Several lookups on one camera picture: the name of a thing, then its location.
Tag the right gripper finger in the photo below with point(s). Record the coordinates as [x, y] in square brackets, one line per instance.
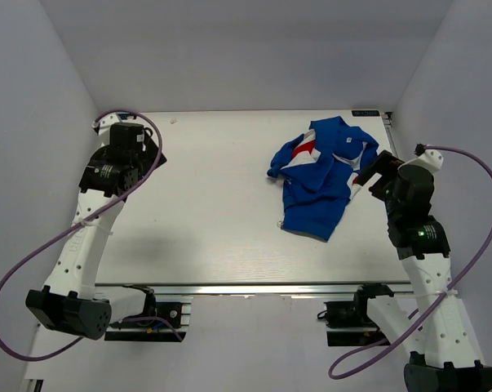
[385, 164]
[382, 186]

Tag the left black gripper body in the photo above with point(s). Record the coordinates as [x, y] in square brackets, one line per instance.
[139, 156]

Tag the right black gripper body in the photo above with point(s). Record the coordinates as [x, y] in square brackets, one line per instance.
[393, 202]

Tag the blue white red jacket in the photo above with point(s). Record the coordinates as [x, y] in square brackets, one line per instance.
[319, 169]

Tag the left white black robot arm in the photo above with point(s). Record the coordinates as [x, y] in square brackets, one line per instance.
[68, 301]

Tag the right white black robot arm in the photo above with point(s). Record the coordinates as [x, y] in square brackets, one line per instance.
[436, 344]

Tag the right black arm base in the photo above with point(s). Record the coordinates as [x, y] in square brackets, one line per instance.
[347, 323]

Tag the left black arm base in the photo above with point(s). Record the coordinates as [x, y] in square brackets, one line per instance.
[156, 314]

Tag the right blue corner sticker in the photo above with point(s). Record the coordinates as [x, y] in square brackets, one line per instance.
[365, 113]

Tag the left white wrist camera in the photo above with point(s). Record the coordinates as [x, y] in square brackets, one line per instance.
[102, 128]

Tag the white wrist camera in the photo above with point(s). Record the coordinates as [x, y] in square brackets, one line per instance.
[427, 158]
[102, 128]

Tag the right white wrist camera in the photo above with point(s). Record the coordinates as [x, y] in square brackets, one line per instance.
[427, 158]

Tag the aluminium table rail frame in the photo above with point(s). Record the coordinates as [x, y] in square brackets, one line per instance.
[209, 220]

